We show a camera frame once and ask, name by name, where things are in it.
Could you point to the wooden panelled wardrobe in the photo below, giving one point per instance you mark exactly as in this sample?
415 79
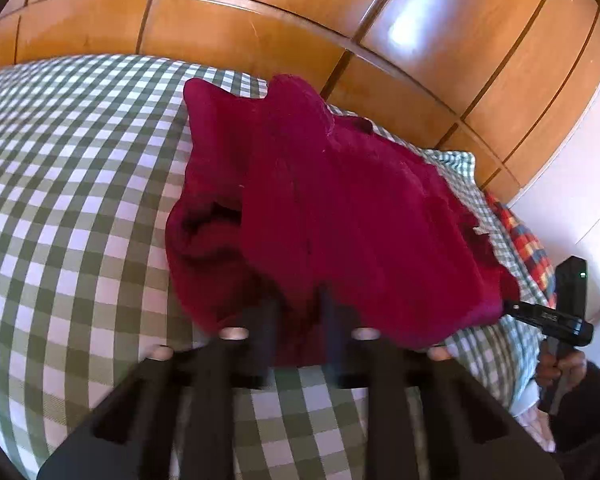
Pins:
290 25

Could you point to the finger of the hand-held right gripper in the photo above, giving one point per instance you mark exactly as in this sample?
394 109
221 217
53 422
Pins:
522 311

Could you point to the multicoloured plaid pillow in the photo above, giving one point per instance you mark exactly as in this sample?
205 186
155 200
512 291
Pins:
525 250

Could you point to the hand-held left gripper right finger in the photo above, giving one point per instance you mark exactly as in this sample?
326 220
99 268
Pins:
380 400

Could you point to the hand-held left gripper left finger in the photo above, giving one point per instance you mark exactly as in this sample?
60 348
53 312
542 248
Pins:
215 400

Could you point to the dark red garment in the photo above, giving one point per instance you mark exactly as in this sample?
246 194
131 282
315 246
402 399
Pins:
330 200

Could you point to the person's right hand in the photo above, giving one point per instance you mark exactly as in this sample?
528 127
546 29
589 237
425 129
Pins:
550 370

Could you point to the bed with green checkered sheet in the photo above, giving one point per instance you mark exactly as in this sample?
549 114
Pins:
80 200

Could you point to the person's right forearm dark sleeve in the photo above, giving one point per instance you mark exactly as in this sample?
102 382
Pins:
590 410

